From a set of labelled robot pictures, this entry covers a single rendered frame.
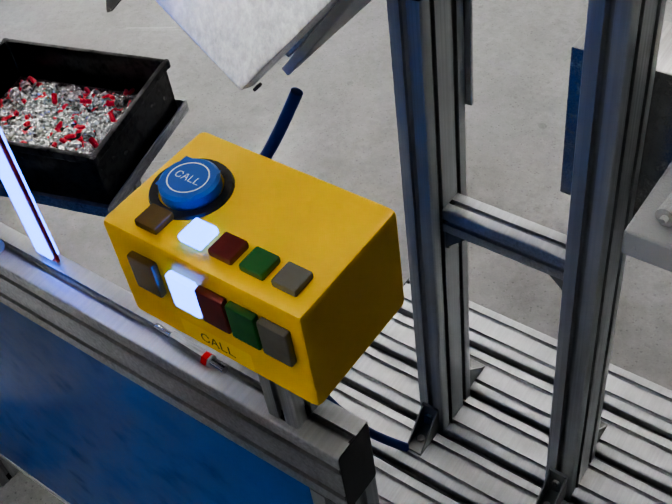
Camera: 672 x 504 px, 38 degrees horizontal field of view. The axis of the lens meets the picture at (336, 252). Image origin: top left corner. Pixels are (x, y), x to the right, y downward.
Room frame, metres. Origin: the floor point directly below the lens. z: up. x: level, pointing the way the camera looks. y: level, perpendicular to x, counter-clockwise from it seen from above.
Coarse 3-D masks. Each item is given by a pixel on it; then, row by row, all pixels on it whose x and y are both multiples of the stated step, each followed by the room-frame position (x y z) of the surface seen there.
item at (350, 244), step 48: (192, 144) 0.51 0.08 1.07; (144, 192) 0.47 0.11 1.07; (240, 192) 0.45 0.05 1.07; (288, 192) 0.45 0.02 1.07; (336, 192) 0.44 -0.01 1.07; (144, 240) 0.43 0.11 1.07; (288, 240) 0.40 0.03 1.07; (336, 240) 0.40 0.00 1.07; (384, 240) 0.40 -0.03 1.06; (240, 288) 0.37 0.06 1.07; (336, 288) 0.37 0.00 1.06; (384, 288) 0.40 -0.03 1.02; (192, 336) 0.41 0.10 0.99; (336, 336) 0.36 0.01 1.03; (288, 384) 0.36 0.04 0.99; (336, 384) 0.36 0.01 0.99
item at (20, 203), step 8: (0, 152) 0.63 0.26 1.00; (0, 160) 0.63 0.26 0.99; (0, 168) 0.64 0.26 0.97; (8, 168) 0.63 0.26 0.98; (0, 176) 0.64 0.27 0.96; (8, 176) 0.63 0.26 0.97; (8, 184) 0.64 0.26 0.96; (16, 184) 0.63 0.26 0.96; (8, 192) 0.64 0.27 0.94; (16, 192) 0.63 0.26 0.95; (16, 200) 0.64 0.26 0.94; (24, 200) 0.63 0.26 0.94; (16, 208) 0.64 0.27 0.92; (24, 208) 0.63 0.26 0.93; (24, 216) 0.64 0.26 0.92; (32, 216) 0.63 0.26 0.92; (24, 224) 0.64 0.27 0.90; (32, 224) 0.63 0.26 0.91; (32, 232) 0.64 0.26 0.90; (40, 232) 0.63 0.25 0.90; (32, 240) 0.64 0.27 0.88; (40, 240) 0.63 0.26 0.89; (40, 248) 0.64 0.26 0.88; (48, 248) 0.63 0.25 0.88; (48, 256) 0.63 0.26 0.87
